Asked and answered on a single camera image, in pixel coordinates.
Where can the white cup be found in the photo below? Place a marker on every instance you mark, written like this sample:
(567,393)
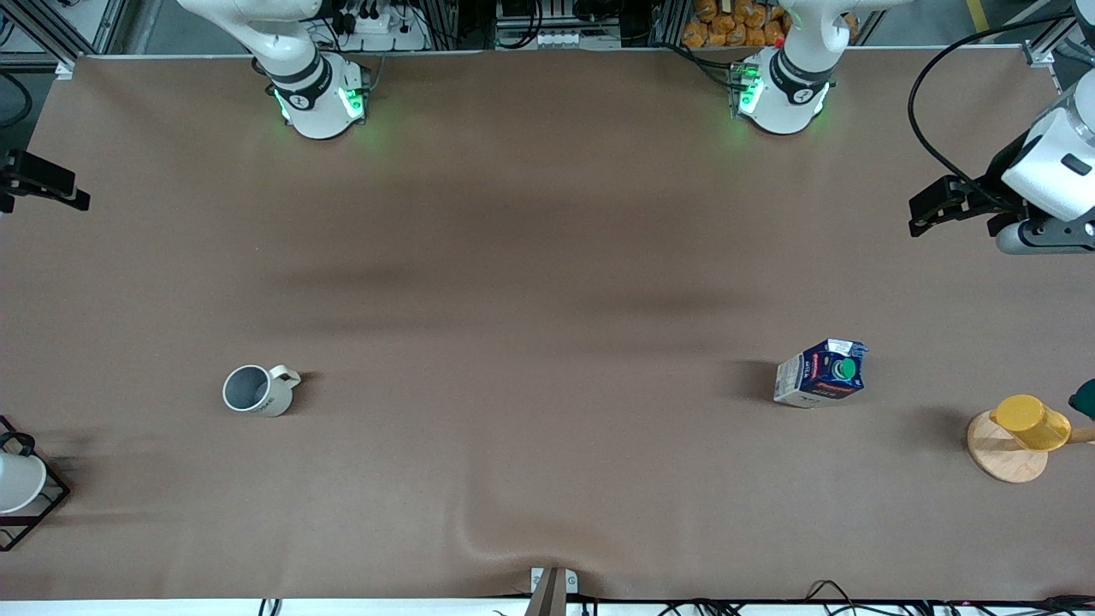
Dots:
(17,483)

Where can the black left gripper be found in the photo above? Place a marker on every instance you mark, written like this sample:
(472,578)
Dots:
(995,177)

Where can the white power strip with plugs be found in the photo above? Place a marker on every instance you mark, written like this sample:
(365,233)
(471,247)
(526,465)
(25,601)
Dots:
(381,26)

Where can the beige mug with grey inside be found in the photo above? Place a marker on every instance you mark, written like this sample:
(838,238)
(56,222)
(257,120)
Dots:
(257,393)

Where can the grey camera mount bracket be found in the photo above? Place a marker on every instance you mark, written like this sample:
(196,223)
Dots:
(552,590)

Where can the blue white milk carton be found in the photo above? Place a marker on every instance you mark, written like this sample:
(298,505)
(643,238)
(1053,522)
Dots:
(817,376)

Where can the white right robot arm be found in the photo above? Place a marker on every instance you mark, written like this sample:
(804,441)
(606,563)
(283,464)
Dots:
(312,94)

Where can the bag of orange buns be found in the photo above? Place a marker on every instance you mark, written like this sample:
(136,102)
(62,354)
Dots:
(736,26)

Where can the dark green object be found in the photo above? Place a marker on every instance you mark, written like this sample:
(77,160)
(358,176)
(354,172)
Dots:
(1085,400)

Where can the white socket strip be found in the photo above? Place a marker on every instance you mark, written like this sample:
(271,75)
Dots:
(556,38)

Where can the brown table cloth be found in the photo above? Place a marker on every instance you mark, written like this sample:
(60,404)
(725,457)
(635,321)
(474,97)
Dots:
(547,299)

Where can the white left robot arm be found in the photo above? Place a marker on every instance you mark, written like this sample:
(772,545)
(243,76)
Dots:
(1056,171)

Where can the yellow plastic cup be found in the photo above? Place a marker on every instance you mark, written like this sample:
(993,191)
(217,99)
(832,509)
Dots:
(1031,422)

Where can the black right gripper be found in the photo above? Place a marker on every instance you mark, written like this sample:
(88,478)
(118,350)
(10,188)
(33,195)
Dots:
(19,178)

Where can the round wooden cup stand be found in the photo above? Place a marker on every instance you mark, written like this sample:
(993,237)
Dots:
(1005,462)

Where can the aluminium frame profile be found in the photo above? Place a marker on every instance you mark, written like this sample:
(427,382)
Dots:
(68,34)
(1056,38)

